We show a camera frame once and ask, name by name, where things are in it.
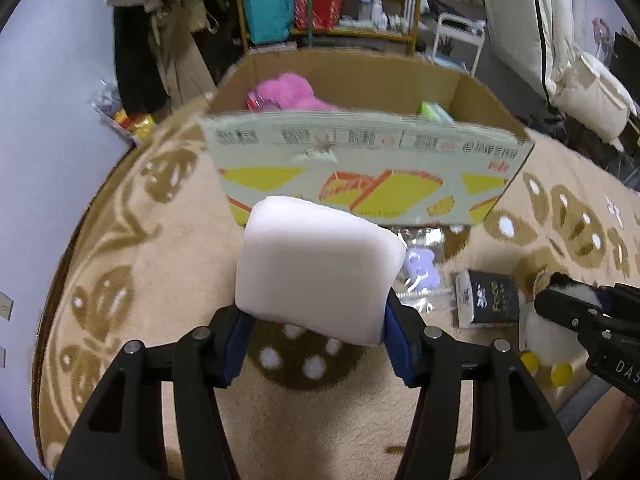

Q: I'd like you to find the black white panda plush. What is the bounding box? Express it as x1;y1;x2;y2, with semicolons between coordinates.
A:
518;271;584;389

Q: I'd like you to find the black Face tissue pack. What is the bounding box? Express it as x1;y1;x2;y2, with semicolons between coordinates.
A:
454;269;521;330

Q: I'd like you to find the green tissue pack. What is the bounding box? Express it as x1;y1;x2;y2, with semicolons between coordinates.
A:
419;101;454;125

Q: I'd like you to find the pink plush bear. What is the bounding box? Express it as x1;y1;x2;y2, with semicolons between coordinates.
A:
245;73;337;112

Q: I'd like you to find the purple toy in plastic bag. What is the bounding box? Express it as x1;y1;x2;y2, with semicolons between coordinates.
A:
390;228;454;314

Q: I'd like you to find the beige patterned blanket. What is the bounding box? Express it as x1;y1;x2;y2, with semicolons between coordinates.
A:
37;115;639;479

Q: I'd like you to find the cardboard box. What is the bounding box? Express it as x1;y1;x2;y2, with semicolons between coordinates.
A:
200;49;534;226

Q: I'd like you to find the white rolling cart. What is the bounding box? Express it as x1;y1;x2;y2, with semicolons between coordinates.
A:
430;13;486;77

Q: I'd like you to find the cream folded mattress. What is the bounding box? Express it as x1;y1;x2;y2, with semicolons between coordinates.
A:
484;0;637;151

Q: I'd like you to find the bag of toys on floor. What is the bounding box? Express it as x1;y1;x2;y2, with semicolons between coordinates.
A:
90;80;156;145

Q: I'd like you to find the wooden shelf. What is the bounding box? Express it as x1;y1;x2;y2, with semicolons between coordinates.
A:
236;0;421;55

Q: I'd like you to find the beige coat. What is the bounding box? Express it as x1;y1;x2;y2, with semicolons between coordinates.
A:
150;0;217;108

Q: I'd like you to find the green pole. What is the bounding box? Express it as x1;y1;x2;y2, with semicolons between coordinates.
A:
306;0;314;49

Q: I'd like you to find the teal bag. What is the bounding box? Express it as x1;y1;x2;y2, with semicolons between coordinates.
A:
242;0;294;46

